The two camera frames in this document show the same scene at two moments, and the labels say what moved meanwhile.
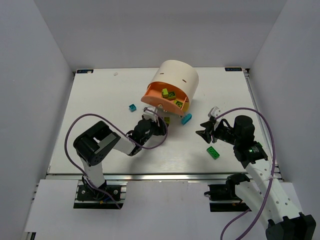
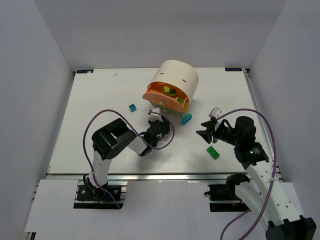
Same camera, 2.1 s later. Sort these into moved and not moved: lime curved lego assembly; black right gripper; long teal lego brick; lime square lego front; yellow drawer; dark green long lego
Moved: lime curved lego assembly; lime square lego front
Not moved: long teal lego brick; yellow drawer; dark green long lego; black right gripper
